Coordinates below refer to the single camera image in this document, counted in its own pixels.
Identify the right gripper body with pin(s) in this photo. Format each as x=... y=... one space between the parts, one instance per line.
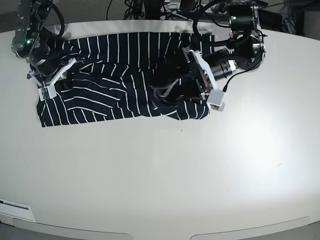
x=46 y=72

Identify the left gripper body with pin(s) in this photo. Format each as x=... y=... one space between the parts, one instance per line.
x=203 y=80

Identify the navy white striped T-shirt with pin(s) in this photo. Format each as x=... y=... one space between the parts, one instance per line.
x=113 y=79

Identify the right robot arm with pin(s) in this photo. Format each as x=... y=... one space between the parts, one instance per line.
x=31 y=44

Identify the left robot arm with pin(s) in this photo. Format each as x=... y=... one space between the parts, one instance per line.
x=242 y=52

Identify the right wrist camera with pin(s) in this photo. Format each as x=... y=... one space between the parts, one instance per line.
x=47 y=92

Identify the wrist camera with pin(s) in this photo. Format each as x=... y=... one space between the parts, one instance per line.
x=215 y=100
x=47 y=92

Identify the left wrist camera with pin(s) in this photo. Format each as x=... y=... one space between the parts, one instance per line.
x=215 y=100

